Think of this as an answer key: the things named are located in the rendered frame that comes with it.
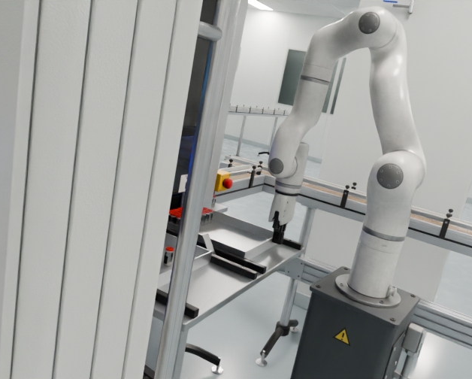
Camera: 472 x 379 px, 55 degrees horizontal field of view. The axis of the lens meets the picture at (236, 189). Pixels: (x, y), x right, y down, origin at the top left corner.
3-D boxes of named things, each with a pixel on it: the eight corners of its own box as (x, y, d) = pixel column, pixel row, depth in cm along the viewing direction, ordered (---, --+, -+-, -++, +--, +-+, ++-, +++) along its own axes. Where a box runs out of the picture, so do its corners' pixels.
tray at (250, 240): (152, 226, 146) (153, 216, 145) (197, 213, 168) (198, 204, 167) (243, 263, 131) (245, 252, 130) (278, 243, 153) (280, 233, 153)
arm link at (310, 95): (313, 77, 122) (285, 183, 130) (334, 83, 136) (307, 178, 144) (285, 71, 127) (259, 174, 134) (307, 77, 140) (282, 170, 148)
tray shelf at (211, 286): (34, 254, 115) (34, 247, 115) (191, 211, 176) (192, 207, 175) (183, 332, 94) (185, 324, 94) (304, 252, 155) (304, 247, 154)
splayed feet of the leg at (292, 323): (252, 362, 233) (257, 338, 230) (288, 325, 276) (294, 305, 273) (265, 369, 229) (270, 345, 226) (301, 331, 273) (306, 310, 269)
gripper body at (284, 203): (282, 184, 149) (276, 216, 151) (270, 187, 140) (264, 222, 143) (304, 189, 146) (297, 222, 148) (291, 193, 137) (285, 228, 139)
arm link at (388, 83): (376, 198, 123) (390, 192, 137) (422, 194, 117) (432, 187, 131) (350, 16, 122) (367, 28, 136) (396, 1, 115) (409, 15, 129)
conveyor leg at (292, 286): (270, 334, 249) (301, 202, 231) (277, 327, 257) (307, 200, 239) (285, 341, 245) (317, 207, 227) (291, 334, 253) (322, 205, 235)
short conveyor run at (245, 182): (189, 214, 178) (196, 176, 174) (158, 203, 185) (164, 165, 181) (264, 192, 237) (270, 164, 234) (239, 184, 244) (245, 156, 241)
